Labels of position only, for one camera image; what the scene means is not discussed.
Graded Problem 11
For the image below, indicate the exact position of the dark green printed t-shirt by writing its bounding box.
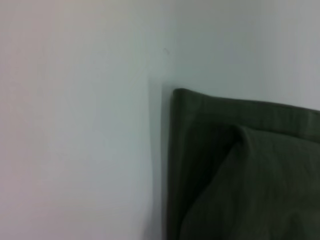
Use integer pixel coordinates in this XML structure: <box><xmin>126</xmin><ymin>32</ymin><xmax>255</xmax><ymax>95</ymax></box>
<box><xmin>166</xmin><ymin>88</ymin><xmax>320</xmax><ymax>240</ymax></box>

